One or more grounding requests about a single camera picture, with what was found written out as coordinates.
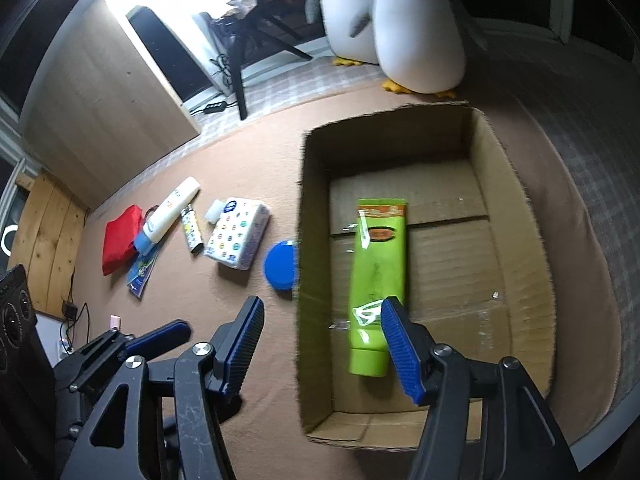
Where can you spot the grey checked bedsheet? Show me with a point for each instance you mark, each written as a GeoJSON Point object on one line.
{"type": "Point", "coordinates": [590, 135]}

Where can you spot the black power adapter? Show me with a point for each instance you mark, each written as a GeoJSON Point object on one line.
{"type": "Point", "coordinates": [70, 309]}

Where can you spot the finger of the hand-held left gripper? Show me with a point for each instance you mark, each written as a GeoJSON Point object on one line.
{"type": "Point", "coordinates": [160, 335]}

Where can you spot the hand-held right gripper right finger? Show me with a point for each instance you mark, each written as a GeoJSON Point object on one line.
{"type": "Point", "coordinates": [400, 355]}

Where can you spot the black tripod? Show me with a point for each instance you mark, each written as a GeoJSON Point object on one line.
{"type": "Point", "coordinates": [239, 85]}

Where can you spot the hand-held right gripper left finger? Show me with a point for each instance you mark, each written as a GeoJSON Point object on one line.
{"type": "Point", "coordinates": [245, 345]}

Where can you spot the small white eraser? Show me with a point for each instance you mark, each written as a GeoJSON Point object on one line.
{"type": "Point", "coordinates": [214, 211]}

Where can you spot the small patterned lighter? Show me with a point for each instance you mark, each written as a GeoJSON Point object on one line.
{"type": "Point", "coordinates": [191, 230]}

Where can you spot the black flat panel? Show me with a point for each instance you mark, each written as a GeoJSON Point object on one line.
{"type": "Point", "coordinates": [170, 50]}

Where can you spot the round blue lid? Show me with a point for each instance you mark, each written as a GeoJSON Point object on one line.
{"type": "Point", "coordinates": [280, 265]}

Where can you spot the white penguin plush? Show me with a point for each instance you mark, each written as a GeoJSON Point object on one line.
{"type": "Point", "coordinates": [345, 10]}
{"type": "Point", "coordinates": [415, 35]}

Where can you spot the light wooden cabinet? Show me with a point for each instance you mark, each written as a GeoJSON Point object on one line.
{"type": "Point", "coordinates": [100, 100]}

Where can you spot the cardboard box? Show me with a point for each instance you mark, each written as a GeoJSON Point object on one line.
{"type": "Point", "coordinates": [450, 280]}

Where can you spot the red cloth pouch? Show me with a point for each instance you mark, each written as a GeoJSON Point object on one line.
{"type": "Point", "coordinates": [120, 240]}

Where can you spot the white window frame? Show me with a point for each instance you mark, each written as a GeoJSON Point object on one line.
{"type": "Point", "coordinates": [560, 5]}

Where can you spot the wooden board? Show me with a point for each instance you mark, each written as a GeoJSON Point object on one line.
{"type": "Point", "coordinates": [50, 240]}

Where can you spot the crinkled plastic wrapper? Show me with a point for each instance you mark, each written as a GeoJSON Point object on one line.
{"type": "Point", "coordinates": [242, 7]}

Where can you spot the green tube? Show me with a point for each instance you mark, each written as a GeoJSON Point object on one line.
{"type": "Point", "coordinates": [377, 270]}

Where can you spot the blue card package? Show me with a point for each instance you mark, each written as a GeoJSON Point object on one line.
{"type": "Point", "coordinates": [141, 275]}

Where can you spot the white bottle with blue cap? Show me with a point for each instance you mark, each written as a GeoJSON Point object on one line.
{"type": "Point", "coordinates": [167, 210]}

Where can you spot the white patterned tissue pack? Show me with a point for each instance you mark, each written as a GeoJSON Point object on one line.
{"type": "Point", "coordinates": [235, 237]}

